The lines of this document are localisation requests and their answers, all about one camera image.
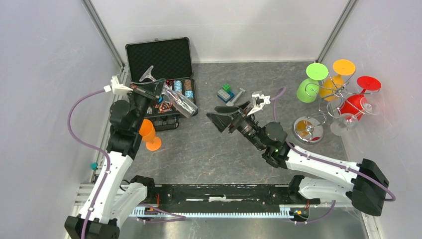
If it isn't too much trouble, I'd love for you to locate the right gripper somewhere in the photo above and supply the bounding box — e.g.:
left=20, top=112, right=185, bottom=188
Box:
left=206, top=101, right=266, bottom=151

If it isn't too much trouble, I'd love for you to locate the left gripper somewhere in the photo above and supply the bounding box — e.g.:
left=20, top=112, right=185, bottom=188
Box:
left=127, top=78, right=166, bottom=132

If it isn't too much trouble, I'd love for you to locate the clear wine glass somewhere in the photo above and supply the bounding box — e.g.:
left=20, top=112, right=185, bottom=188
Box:
left=330, top=95, right=381, bottom=136
left=139, top=65, right=198, bottom=118

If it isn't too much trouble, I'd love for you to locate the orange wine glass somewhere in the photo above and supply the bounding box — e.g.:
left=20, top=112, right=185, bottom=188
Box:
left=139, top=119, right=162, bottom=151

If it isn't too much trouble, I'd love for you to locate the green wine glass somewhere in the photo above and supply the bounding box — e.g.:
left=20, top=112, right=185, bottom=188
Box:
left=296, top=63, right=329, bottom=103

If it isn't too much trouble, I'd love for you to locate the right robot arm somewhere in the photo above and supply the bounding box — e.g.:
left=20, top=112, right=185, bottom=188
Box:
left=206, top=101, right=396, bottom=217

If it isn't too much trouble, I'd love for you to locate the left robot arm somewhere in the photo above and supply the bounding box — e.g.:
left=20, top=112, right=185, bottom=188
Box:
left=64, top=78, right=166, bottom=239

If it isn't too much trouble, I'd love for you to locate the chrome wine glass rack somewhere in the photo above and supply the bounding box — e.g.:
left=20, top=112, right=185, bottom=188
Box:
left=292, top=76, right=382, bottom=144

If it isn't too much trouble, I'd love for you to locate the yellow-orange wine glass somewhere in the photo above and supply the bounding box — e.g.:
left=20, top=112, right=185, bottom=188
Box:
left=319, top=59, right=356, bottom=102

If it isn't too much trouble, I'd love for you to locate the red wine glass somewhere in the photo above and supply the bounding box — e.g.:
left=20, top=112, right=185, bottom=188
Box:
left=340, top=76, right=382, bottom=121

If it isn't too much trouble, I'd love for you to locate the clear wine glass on rack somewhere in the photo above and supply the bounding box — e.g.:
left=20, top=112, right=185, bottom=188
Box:
left=330, top=95, right=381, bottom=136

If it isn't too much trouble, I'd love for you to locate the long grey toy brick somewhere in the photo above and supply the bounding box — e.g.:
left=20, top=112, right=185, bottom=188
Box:
left=225, top=88, right=246, bottom=107

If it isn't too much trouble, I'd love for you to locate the blue grey toy brick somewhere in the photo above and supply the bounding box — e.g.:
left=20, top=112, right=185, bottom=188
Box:
left=217, top=89, right=235, bottom=103

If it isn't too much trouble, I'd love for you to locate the green toy brick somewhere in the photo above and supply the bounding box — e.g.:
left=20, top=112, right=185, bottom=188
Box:
left=221, top=83, right=231, bottom=93

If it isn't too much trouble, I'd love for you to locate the black poker chip case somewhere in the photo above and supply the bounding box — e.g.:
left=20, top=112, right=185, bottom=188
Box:
left=125, top=37, right=197, bottom=131

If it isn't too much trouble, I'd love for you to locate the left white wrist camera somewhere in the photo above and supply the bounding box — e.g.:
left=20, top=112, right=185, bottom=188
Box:
left=104, top=75, right=133, bottom=96

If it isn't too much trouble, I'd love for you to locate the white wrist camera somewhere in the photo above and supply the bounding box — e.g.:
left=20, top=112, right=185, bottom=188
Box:
left=247, top=91, right=271, bottom=116
left=104, top=75, right=133, bottom=96

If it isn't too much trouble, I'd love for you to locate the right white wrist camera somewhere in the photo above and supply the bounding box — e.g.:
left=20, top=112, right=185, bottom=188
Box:
left=247, top=91, right=271, bottom=116

